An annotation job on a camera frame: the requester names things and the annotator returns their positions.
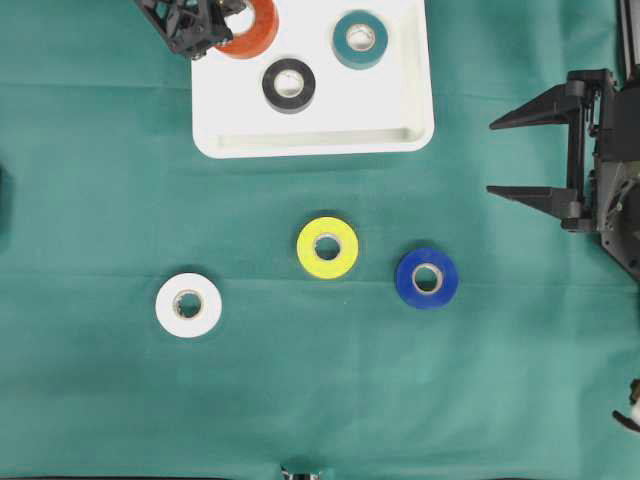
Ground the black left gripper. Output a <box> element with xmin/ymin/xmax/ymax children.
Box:
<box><xmin>134</xmin><ymin>0</ymin><xmax>247</xmax><ymax>59</ymax></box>

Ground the white tape roll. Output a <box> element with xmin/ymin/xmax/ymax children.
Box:
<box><xmin>155</xmin><ymin>273</ymin><xmax>222</xmax><ymax>339</ymax></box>

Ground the yellow tape roll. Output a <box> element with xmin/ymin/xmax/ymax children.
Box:
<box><xmin>296</xmin><ymin>216</ymin><xmax>359</xmax><ymax>280</ymax></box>

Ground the blue tape roll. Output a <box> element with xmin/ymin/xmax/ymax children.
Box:
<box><xmin>395</xmin><ymin>248</ymin><xmax>459</xmax><ymax>310</ymax></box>

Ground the black tape roll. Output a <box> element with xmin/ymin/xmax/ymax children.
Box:
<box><xmin>262</xmin><ymin>58</ymin><xmax>316</xmax><ymax>114</ymax></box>

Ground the green tape roll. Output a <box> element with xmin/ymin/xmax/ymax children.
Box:
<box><xmin>332</xmin><ymin>10</ymin><xmax>389</xmax><ymax>70</ymax></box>

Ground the red tape roll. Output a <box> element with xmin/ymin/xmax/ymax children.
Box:
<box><xmin>215</xmin><ymin>0</ymin><xmax>279</xmax><ymax>60</ymax></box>

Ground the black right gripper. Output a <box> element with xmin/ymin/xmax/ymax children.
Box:
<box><xmin>486</xmin><ymin>69</ymin><xmax>639</xmax><ymax>232</ymax></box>

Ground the black aluminium frame rail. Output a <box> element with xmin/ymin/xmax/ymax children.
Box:
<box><xmin>618</xmin><ymin>0</ymin><xmax>639</xmax><ymax>85</ymax></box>

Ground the white plastic case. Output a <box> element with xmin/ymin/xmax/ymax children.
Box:
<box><xmin>192</xmin><ymin>1</ymin><xmax>435</xmax><ymax>158</ymax></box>

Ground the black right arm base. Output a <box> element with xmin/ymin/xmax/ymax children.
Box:
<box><xmin>595</xmin><ymin>161</ymin><xmax>639</xmax><ymax>282</ymax></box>

